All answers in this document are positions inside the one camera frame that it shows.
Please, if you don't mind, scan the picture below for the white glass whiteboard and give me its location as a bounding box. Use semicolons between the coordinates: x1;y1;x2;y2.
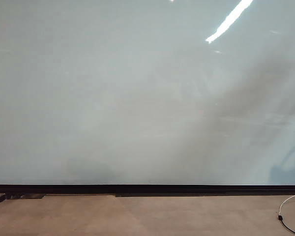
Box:
0;0;295;186

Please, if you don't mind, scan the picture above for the white cable with black connector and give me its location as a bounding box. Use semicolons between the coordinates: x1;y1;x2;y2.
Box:
277;193;295;236

